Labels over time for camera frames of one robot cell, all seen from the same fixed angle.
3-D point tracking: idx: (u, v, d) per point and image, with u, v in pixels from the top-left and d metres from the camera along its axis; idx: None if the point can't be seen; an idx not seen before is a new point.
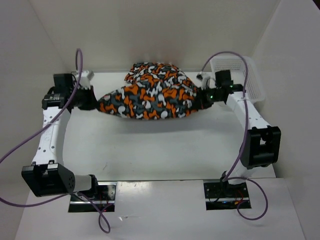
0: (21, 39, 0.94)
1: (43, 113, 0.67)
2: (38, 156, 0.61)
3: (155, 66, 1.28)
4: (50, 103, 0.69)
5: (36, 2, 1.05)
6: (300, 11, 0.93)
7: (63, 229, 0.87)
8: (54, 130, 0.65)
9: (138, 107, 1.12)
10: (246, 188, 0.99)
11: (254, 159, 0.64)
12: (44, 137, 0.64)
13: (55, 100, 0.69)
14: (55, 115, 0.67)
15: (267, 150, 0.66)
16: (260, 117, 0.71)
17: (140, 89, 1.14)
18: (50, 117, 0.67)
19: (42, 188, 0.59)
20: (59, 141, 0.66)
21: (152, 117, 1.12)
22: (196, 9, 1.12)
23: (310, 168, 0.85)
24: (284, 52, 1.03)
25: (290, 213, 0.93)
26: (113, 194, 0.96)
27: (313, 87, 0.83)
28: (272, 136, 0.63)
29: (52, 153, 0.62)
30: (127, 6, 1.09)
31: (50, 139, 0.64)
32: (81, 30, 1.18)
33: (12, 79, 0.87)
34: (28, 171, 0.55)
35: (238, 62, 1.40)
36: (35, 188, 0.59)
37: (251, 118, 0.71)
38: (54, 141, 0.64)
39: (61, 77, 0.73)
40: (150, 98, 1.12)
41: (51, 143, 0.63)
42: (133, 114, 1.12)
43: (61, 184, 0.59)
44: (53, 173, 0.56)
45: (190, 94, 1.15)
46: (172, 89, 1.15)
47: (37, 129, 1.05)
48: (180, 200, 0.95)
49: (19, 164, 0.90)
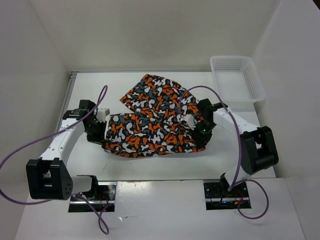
0: (21, 41, 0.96)
1: (62, 122, 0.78)
2: (46, 153, 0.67)
3: (155, 101, 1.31)
4: (70, 115, 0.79)
5: (37, 4, 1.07)
6: (300, 10, 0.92)
7: (63, 228, 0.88)
8: (67, 135, 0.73)
9: (142, 152, 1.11)
10: (247, 187, 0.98)
11: (256, 162, 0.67)
12: (56, 139, 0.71)
13: (75, 114, 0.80)
14: (71, 123, 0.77)
15: (265, 153, 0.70)
16: (248, 123, 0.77)
17: (142, 139, 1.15)
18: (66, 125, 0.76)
19: (40, 186, 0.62)
20: (68, 147, 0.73)
21: (158, 148, 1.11)
22: (195, 10, 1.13)
23: (310, 167, 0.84)
24: (283, 51, 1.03)
25: (291, 213, 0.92)
26: (113, 194, 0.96)
27: (313, 85, 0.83)
28: (265, 136, 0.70)
29: (59, 153, 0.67)
30: (127, 7, 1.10)
31: (61, 141, 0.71)
32: (82, 31, 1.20)
33: (12, 79, 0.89)
34: (33, 164, 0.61)
35: (238, 62, 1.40)
36: (34, 185, 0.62)
37: (240, 124, 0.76)
38: (64, 143, 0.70)
39: (85, 100, 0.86)
40: (153, 144, 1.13)
41: (60, 144, 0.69)
42: (139, 147, 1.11)
43: (57, 185, 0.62)
44: (54, 170, 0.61)
45: (189, 137, 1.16)
46: (172, 135, 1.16)
47: (38, 128, 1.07)
48: (179, 200, 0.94)
49: (20, 164, 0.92)
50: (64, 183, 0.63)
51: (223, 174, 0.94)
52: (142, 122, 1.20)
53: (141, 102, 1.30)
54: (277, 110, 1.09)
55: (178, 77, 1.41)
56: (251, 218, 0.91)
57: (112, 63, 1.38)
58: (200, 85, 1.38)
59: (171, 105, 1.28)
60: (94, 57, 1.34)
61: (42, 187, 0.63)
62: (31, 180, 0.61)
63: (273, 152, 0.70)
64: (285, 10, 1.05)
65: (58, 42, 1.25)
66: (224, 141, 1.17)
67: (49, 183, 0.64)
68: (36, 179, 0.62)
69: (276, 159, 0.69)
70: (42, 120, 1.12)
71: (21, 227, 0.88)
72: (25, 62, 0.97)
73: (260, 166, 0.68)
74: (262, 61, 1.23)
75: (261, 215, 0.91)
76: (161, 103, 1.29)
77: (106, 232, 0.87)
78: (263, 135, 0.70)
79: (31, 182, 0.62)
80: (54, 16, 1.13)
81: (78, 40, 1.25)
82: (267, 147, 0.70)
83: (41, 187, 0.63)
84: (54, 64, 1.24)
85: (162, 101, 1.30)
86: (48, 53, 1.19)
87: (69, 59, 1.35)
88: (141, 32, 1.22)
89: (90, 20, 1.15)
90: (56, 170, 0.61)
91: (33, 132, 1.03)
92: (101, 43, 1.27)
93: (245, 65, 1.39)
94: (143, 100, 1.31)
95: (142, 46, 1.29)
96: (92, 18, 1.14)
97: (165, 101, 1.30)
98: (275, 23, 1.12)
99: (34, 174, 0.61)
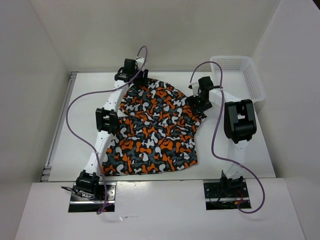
0: (22, 42, 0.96)
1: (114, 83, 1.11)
2: (106, 105, 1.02)
3: (149, 104, 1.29)
4: (119, 77, 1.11)
5: (37, 5, 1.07)
6: (300, 11, 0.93)
7: (63, 228, 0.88)
8: (118, 94, 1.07)
9: (136, 160, 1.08)
10: (246, 188, 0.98)
11: (234, 127, 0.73)
12: (112, 96, 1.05)
13: (123, 76, 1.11)
14: (121, 85, 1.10)
15: (246, 122, 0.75)
16: (235, 97, 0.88)
17: (136, 142, 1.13)
18: (118, 86, 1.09)
19: (102, 124, 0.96)
20: (119, 102, 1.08)
21: (151, 171, 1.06)
22: (196, 10, 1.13)
23: (309, 168, 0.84)
24: (283, 52, 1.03)
25: (291, 214, 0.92)
26: (113, 194, 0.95)
27: (313, 86, 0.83)
28: (246, 107, 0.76)
29: (114, 106, 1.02)
30: (127, 8, 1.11)
31: (115, 97, 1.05)
32: (82, 31, 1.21)
33: (13, 80, 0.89)
34: (99, 111, 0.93)
35: (237, 62, 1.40)
36: (98, 123, 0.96)
37: (228, 97, 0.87)
38: (116, 100, 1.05)
39: (129, 62, 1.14)
40: (147, 149, 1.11)
41: (115, 100, 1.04)
42: (132, 171, 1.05)
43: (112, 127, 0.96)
44: (112, 117, 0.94)
45: (187, 146, 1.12)
46: (168, 140, 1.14)
47: (37, 128, 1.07)
48: (179, 200, 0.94)
49: (18, 164, 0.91)
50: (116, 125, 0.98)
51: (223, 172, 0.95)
52: (137, 126, 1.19)
53: (135, 106, 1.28)
54: (277, 110, 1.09)
55: (178, 77, 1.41)
56: (247, 213, 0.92)
57: (111, 64, 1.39)
58: None
59: (166, 108, 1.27)
60: (94, 57, 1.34)
61: (103, 124, 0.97)
62: (97, 118, 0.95)
63: (254, 122, 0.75)
64: (284, 11, 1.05)
65: (58, 42, 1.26)
66: (224, 141, 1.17)
67: (107, 123, 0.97)
68: (100, 118, 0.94)
69: (255, 127, 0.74)
70: (42, 121, 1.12)
71: (21, 227, 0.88)
72: (26, 63, 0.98)
73: (240, 130, 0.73)
74: (262, 61, 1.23)
75: (256, 209, 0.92)
76: (155, 106, 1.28)
77: (100, 214, 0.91)
78: (245, 107, 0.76)
79: (96, 120, 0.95)
80: (54, 16, 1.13)
81: (78, 40, 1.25)
82: (248, 117, 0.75)
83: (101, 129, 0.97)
84: (54, 64, 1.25)
85: (155, 104, 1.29)
86: (48, 54, 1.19)
87: (69, 59, 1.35)
88: (141, 32, 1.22)
89: (91, 20, 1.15)
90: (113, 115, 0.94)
91: (32, 132, 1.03)
92: (101, 44, 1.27)
93: (245, 66, 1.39)
94: (137, 103, 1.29)
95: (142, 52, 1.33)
96: (92, 18, 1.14)
97: (159, 104, 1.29)
98: (275, 24, 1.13)
99: (99, 115, 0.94)
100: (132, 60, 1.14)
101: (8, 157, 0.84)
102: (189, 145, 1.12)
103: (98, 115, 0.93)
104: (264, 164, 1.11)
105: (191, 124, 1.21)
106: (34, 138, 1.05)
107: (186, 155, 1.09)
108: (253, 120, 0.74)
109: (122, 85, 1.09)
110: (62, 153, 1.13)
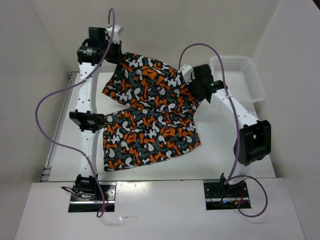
0: (22, 42, 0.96)
1: (80, 68, 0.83)
2: (79, 105, 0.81)
3: (141, 88, 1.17)
4: (84, 57, 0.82)
5: (37, 5, 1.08)
6: (300, 11, 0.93)
7: (63, 228, 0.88)
8: (89, 86, 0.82)
9: (143, 151, 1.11)
10: (247, 187, 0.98)
11: (250, 157, 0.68)
12: (82, 91, 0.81)
13: (88, 53, 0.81)
14: (89, 71, 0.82)
15: (259, 145, 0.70)
16: (248, 113, 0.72)
17: (138, 134, 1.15)
18: (85, 73, 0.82)
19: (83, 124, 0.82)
20: (94, 93, 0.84)
21: (158, 158, 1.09)
22: (196, 11, 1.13)
23: (309, 168, 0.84)
24: (283, 52, 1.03)
25: (291, 214, 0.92)
26: (113, 194, 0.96)
27: (313, 86, 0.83)
28: (262, 130, 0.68)
29: (88, 105, 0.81)
30: (127, 8, 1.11)
31: (86, 92, 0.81)
32: (82, 31, 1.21)
33: (13, 80, 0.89)
34: (73, 116, 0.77)
35: (238, 62, 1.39)
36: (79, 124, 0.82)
37: (240, 115, 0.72)
38: (89, 95, 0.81)
39: (94, 31, 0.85)
40: (150, 139, 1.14)
41: (87, 96, 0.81)
42: (141, 162, 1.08)
43: (94, 124, 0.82)
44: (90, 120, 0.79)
45: (188, 129, 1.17)
46: (169, 127, 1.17)
47: (37, 129, 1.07)
48: (179, 199, 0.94)
49: (19, 164, 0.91)
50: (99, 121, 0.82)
51: (222, 174, 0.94)
52: (136, 116, 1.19)
53: (127, 93, 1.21)
54: (277, 110, 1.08)
55: None
56: (250, 216, 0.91)
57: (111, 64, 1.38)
58: None
59: (161, 91, 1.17)
60: None
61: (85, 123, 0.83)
62: (76, 121, 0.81)
63: (267, 144, 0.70)
64: (284, 11, 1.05)
65: (58, 42, 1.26)
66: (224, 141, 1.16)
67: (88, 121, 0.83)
68: (78, 121, 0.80)
69: (268, 150, 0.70)
70: (42, 121, 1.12)
71: (21, 227, 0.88)
72: (25, 63, 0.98)
73: (254, 155, 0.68)
74: (262, 62, 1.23)
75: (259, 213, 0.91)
76: (148, 89, 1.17)
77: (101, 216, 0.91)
78: (262, 129, 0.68)
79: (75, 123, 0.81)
80: (54, 16, 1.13)
81: (78, 40, 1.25)
82: (262, 141, 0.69)
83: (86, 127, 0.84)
84: (54, 64, 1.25)
85: (147, 86, 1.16)
86: (48, 54, 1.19)
87: (69, 59, 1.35)
88: (141, 32, 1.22)
89: (90, 20, 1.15)
90: (84, 116, 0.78)
91: (32, 132, 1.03)
92: None
93: (245, 66, 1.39)
94: (127, 88, 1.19)
95: (143, 52, 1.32)
96: (92, 18, 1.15)
97: (151, 86, 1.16)
98: (275, 24, 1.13)
99: (75, 120, 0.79)
100: (98, 28, 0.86)
101: (8, 157, 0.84)
102: (191, 129, 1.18)
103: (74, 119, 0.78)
104: (264, 165, 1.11)
105: (188, 108, 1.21)
106: (34, 139, 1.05)
107: (189, 138, 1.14)
108: (268, 144, 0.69)
109: (90, 71, 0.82)
110: (62, 153, 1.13)
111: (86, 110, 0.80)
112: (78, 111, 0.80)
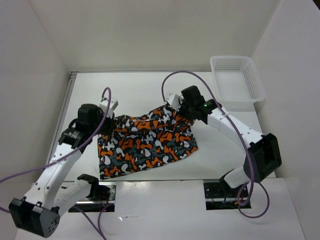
0: (21, 42, 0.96)
1: (56, 148, 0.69)
2: (31, 193, 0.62)
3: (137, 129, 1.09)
4: (66, 141, 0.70)
5: (37, 5, 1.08)
6: (300, 11, 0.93)
7: (63, 228, 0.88)
8: (57, 169, 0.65)
9: (140, 158, 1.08)
10: (247, 188, 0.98)
11: (263, 173, 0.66)
12: (45, 174, 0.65)
13: (73, 137, 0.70)
14: (65, 153, 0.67)
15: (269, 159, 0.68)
16: (250, 129, 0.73)
17: (135, 140, 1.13)
18: (60, 155, 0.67)
19: (23, 222, 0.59)
20: (58, 183, 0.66)
21: (155, 164, 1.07)
22: (195, 10, 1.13)
23: (309, 167, 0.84)
24: (283, 52, 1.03)
25: (291, 214, 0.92)
26: (113, 194, 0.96)
27: (313, 85, 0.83)
28: (269, 144, 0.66)
29: (44, 195, 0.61)
30: (127, 8, 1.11)
31: (49, 177, 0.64)
32: (82, 31, 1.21)
33: (13, 80, 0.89)
34: (17, 202, 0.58)
35: (237, 62, 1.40)
36: (17, 221, 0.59)
37: (243, 133, 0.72)
38: (52, 182, 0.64)
39: (84, 114, 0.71)
40: (147, 145, 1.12)
41: (47, 183, 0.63)
42: (137, 168, 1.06)
43: (39, 227, 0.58)
44: (35, 216, 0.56)
45: (186, 134, 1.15)
46: (166, 132, 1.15)
47: (37, 129, 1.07)
48: (179, 200, 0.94)
49: (19, 164, 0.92)
50: (47, 222, 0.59)
51: (223, 177, 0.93)
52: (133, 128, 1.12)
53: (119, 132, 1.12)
54: (277, 110, 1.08)
55: (178, 76, 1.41)
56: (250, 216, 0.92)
57: (111, 63, 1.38)
58: (200, 86, 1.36)
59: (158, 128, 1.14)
60: (93, 57, 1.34)
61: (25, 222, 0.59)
62: (15, 217, 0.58)
63: (278, 158, 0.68)
64: (284, 11, 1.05)
65: (58, 42, 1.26)
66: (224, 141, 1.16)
67: None
68: (18, 216, 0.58)
69: (280, 162, 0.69)
70: (42, 121, 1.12)
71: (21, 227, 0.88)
72: (26, 63, 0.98)
73: (267, 171, 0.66)
74: (262, 62, 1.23)
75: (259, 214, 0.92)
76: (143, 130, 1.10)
77: (101, 216, 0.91)
78: (269, 143, 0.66)
79: (13, 217, 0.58)
80: (54, 16, 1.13)
81: (78, 40, 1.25)
82: (272, 154, 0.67)
83: (24, 224, 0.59)
84: (53, 64, 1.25)
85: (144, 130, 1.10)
86: (48, 54, 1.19)
87: (69, 59, 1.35)
88: (141, 32, 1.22)
89: (90, 20, 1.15)
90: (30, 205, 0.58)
91: (32, 132, 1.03)
92: (101, 44, 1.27)
93: (245, 65, 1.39)
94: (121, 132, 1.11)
95: (142, 52, 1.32)
96: (92, 19, 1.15)
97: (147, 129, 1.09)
98: (275, 24, 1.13)
99: (15, 210, 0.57)
100: (89, 110, 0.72)
101: (9, 157, 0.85)
102: (188, 133, 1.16)
103: (14, 210, 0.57)
104: None
105: (184, 125, 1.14)
106: (35, 139, 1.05)
107: (186, 143, 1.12)
108: (279, 157, 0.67)
109: (66, 153, 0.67)
110: None
111: (36, 200, 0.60)
112: (26, 200, 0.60)
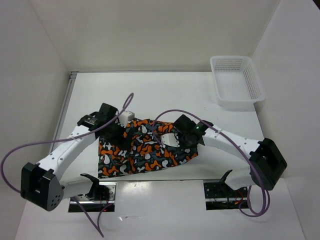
0: (21, 41, 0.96)
1: (74, 128, 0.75)
2: (45, 160, 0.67)
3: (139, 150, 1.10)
4: (84, 123, 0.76)
5: (37, 5, 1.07)
6: (299, 11, 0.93)
7: (63, 228, 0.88)
8: (73, 145, 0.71)
9: (139, 160, 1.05)
10: (247, 188, 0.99)
11: (273, 179, 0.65)
12: (60, 147, 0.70)
13: (89, 123, 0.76)
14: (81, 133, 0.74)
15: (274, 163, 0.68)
16: (246, 139, 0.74)
17: (137, 144, 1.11)
18: (76, 134, 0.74)
19: (30, 190, 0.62)
20: (70, 158, 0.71)
21: (154, 168, 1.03)
22: (195, 10, 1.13)
23: (308, 167, 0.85)
24: (283, 52, 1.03)
25: (291, 214, 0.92)
26: (113, 194, 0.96)
27: (313, 85, 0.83)
28: (270, 148, 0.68)
29: (55, 164, 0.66)
30: (127, 8, 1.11)
31: (63, 150, 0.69)
32: (82, 31, 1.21)
33: (13, 80, 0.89)
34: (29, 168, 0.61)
35: (238, 63, 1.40)
36: (24, 186, 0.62)
37: (240, 144, 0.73)
38: (65, 154, 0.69)
39: (107, 108, 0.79)
40: (147, 149, 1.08)
41: (61, 154, 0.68)
42: (136, 170, 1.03)
43: (43, 196, 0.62)
44: (43, 183, 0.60)
45: None
46: None
47: (37, 129, 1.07)
48: (179, 200, 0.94)
49: (19, 164, 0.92)
50: (51, 195, 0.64)
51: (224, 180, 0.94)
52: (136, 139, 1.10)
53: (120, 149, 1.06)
54: (277, 110, 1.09)
55: (178, 76, 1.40)
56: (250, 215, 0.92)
57: (111, 63, 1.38)
58: (200, 86, 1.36)
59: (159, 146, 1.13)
60: (93, 57, 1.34)
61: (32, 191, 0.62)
62: (24, 180, 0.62)
63: (282, 160, 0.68)
64: (284, 11, 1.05)
65: (58, 42, 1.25)
66: None
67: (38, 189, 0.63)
68: (28, 181, 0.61)
69: (285, 164, 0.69)
70: (41, 121, 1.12)
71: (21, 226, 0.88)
72: (25, 63, 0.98)
73: (276, 176, 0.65)
74: (262, 62, 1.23)
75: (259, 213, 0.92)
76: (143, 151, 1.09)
77: (101, 216, 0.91)
78: (268, 148, 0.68)
79: (22, 183, 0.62)
80: (53, 16, 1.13)
81: (78, 40, 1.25)
82: (276, 158, 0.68)
83: (30, 192, 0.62)
84: (53, 63, 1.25)
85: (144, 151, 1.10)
86: (48, 54, 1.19)
87: (69, 59, 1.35)
88: (141, 32, 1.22)
89: (90, 20, 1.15)
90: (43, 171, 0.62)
91: (32, 132, 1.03)
92: (101, 44, 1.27)
93: (245, 65, 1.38)
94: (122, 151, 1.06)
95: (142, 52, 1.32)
96: (92, 19, 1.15)
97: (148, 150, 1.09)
98: (275, 24, 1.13)
99: (26, 175, 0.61)
100: (112, 106, 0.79)
101: (8, 157, 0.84)
102: None
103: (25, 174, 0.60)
104: None
105: None
106: (34, 139, 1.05)
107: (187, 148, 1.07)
108: (283, 159, 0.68)
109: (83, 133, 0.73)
110: None
111: (48, 167, 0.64)
112: (39, 166, 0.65)
